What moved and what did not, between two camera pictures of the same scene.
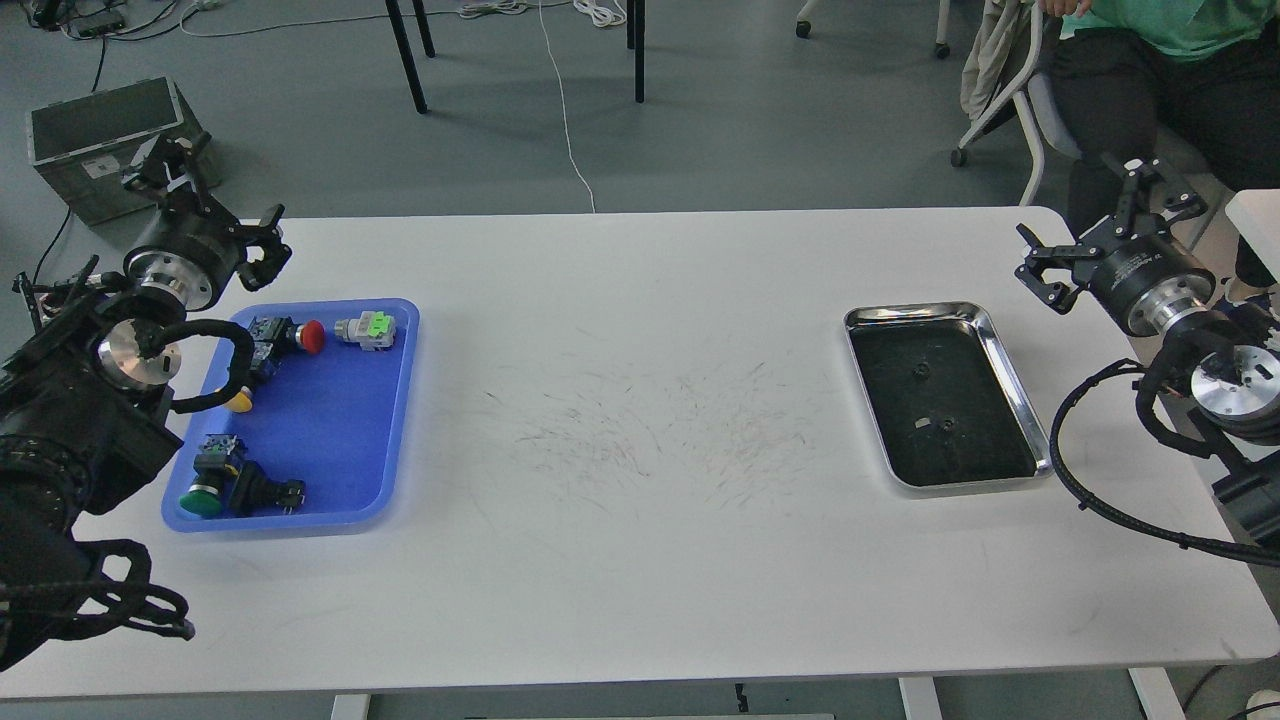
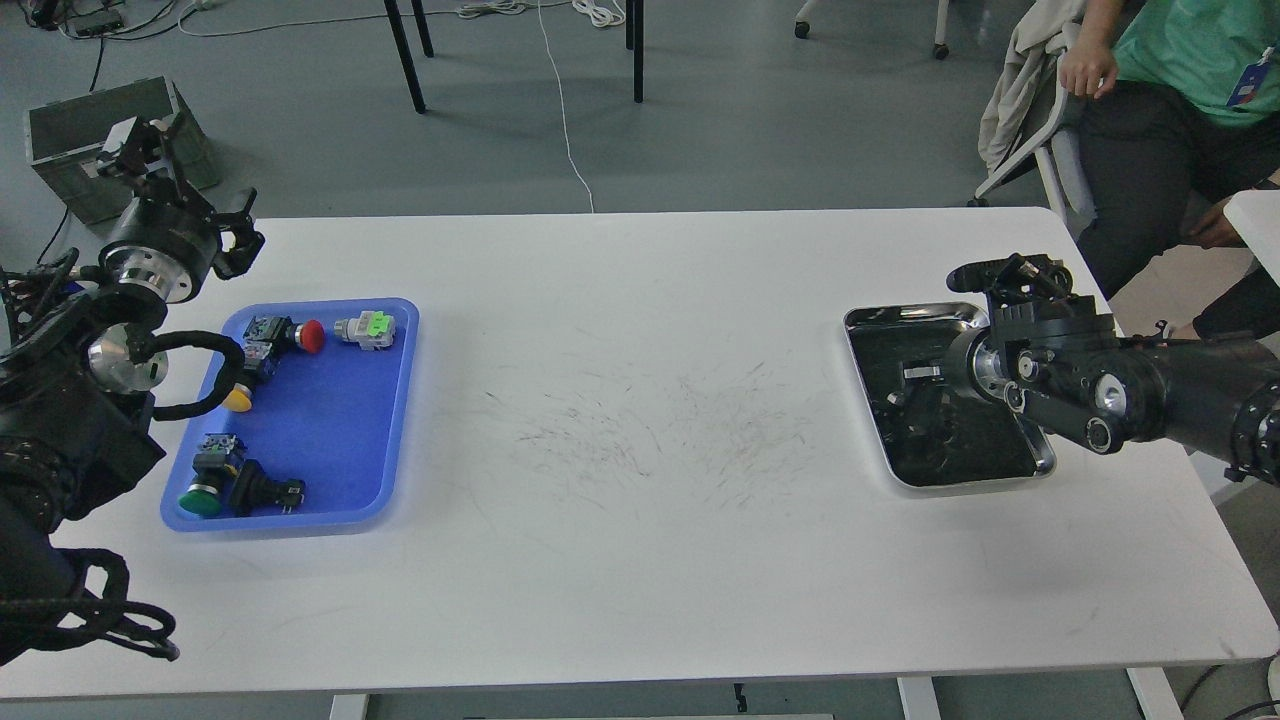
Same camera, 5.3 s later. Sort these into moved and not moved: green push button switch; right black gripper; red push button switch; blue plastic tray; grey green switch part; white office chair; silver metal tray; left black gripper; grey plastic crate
Moved: left black gripper; white office chair; right black gripper
Not moved: blue plastic tray; grey plastic crate; silver metal tray; grey green switch part; green push button switch; red push button switch
